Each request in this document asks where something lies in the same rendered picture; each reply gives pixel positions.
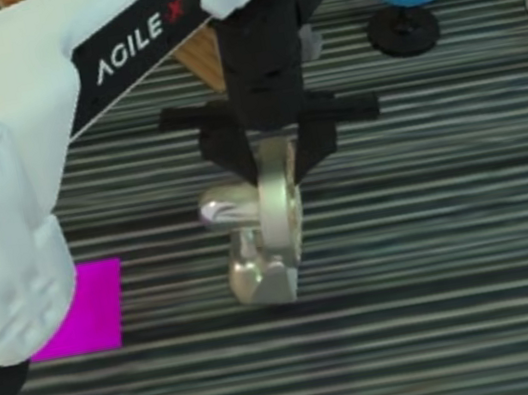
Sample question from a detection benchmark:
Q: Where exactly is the silver metal faucet piece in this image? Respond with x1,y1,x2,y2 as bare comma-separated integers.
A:
187,132,320,316

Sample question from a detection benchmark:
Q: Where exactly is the magenta square pad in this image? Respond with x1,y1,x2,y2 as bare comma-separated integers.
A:
15,256,136,364

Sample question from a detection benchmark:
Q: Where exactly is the light wooden block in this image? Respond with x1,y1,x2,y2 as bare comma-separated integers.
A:
169,24,228,100

